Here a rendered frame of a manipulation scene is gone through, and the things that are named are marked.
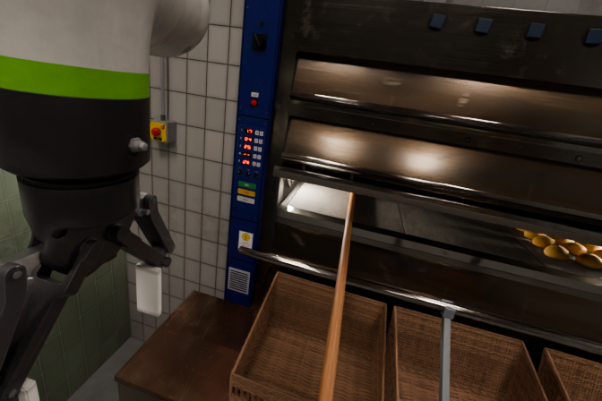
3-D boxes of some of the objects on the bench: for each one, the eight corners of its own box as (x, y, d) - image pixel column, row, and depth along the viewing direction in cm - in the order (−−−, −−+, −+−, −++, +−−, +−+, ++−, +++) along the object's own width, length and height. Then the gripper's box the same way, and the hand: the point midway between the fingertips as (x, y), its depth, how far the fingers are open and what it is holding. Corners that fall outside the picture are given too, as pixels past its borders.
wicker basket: (379, 346, 138) (391, 302, 130) (501, 384, 129) (524, 338, 120) (384, 469, 93) (405, 413, 84) (574, 541, 83) (620, 487, 75)
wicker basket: (270, 311, 150) (276, 268, 141) (375, 345, 138) (389, 302, 130) (225, 404, 105) (229, 349, 96) (374, 466, 93) (395, 411, 85)
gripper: (151, 132, 34) (153, 276, 41) (-312, 226, 10) (-124, 527, 17) (209, 144, 33) (201, 289, 40) (-164, 277, 9) (-27, 576, 16)
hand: (101, 354), depth 28 cm, fingers open, 13 cm apart
